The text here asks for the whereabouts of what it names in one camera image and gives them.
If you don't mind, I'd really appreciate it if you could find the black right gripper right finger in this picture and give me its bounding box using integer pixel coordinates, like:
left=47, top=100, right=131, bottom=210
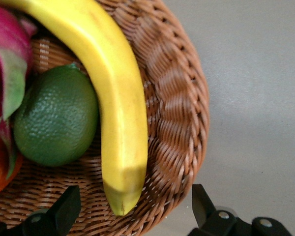
left=188, top=183, right=294, bottom=236

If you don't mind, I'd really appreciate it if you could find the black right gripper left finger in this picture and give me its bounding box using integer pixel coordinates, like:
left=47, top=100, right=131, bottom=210
left=0, top=185, right=82, bottom=236

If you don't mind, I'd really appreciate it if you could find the yellow banana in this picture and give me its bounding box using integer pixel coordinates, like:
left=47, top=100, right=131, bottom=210
left=0, top=0, right=149, bottom=217

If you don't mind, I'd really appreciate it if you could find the green avocado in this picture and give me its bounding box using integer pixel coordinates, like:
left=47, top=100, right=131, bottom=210
left=13, top=63, right=99, bottom=168

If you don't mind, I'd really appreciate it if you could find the brown wicker basket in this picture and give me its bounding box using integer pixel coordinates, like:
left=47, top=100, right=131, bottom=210
left=0, top=0, right=210, bottom=236

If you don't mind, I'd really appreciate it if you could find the pink dragon fruit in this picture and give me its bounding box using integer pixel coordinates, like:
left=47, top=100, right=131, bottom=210
left=0, top=1, right=38, bottom=180

